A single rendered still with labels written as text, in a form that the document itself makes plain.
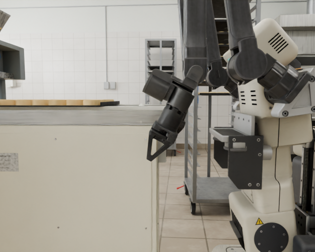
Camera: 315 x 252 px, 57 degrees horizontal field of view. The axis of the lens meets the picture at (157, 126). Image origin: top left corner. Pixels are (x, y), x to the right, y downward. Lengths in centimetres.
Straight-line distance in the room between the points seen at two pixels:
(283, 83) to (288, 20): 363
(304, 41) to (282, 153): 374
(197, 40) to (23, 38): 546
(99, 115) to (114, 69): 443
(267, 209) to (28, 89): 538
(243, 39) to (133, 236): 73
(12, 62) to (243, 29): 118
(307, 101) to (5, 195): 99
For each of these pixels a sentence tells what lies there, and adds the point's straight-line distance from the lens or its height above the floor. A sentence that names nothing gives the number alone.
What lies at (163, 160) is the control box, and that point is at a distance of 104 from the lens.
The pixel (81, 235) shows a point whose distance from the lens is 111.
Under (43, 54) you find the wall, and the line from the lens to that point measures 588.
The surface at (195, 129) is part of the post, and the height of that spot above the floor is 69.
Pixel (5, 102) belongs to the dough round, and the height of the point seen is 91.
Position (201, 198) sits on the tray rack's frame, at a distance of 235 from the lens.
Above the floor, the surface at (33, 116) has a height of 87.
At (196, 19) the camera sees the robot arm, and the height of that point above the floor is 112.
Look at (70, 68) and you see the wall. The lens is 565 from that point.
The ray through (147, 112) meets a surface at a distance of 98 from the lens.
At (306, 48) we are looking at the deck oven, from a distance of 465.
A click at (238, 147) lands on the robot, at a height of 79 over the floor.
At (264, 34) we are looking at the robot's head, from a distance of 93.
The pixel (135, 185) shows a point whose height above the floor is 63.
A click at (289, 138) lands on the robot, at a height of 80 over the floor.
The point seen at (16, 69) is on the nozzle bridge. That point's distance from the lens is 163.
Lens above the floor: 93
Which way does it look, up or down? 6 degrees down
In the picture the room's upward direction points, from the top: straight up
